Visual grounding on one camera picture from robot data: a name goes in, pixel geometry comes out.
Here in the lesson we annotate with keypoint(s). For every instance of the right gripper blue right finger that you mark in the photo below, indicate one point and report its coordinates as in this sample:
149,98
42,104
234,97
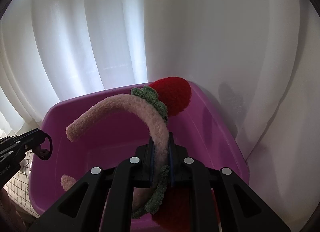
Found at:
171,156

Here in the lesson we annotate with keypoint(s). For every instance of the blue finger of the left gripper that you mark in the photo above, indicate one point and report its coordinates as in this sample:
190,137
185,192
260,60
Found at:
31,140

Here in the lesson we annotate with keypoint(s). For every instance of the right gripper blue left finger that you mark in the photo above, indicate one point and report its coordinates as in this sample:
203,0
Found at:
152,160

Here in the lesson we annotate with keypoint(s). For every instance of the pink strawberry plush headband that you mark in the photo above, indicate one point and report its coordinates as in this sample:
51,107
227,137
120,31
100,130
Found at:
153,104

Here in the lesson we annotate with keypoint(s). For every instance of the person's left hand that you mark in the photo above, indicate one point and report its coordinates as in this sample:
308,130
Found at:
10,218

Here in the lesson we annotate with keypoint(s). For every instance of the white grid tablecloth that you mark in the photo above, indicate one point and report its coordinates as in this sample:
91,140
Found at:
18,186

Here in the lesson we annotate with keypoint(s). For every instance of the purple plastic tub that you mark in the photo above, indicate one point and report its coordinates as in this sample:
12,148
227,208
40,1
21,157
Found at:
199,128

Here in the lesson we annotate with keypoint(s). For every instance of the white curtain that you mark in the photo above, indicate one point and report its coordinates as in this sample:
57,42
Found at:
258,58

